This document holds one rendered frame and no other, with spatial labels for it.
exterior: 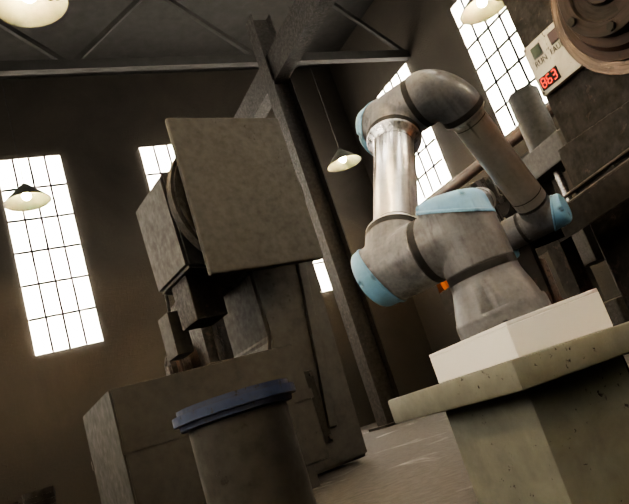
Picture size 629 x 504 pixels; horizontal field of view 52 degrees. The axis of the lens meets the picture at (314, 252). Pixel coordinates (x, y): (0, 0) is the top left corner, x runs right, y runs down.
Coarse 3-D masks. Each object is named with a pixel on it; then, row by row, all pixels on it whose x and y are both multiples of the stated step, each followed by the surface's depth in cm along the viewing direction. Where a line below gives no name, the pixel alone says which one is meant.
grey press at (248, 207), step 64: (192, 128) 401; (256, 128) 427; (192, 192) 384; (256, 192) 407; (192, 256) 398; (256, 256) 389; (320, 256) 414; (192, 320) 406; (256, 320) 415; (320, 320) 428; (320, 384) 408
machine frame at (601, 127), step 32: (512, 0) 220; (544, 0) 209; (576, 96) 204; (608, 96) 194; (576, 128) 206; (608, 128) 190; (576, 160) 201; (608, 160) 192; (576, 192) 203; (608, 224) 195; (608, 256) 197
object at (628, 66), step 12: (552, 0) 188; (552, 12) 189; (564, 36) 186; (576, 48) 184; (576, 60) 184; (588, 60) 181; (624, 60) 171; (600, 72) 178; (612, 72) 175; (624, 72) 172
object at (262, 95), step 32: (320, 0) 785; (256, 32) 943; (288, 32) 868; (288, 64) 899; (256, 96) 990; (288, 96) 939; (288, 128) 904; (320, 192) 901; (320, 224) 869; (352, 288) 866; (352, 320) 836; (384, 352) 838; (384, 384) 834; (384, 416) 806
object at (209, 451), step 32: (256, 384) 155; (288, 384) 161; (192, 416) 152; (224, 416) 151; (256, 416) 154; (288, 416) 162; (192, 448) 161; (224, 448) 152; (256, 448) 151; (288, 448) 156; (224, 480) 150; (256, 480) 149; (288, 480) 152
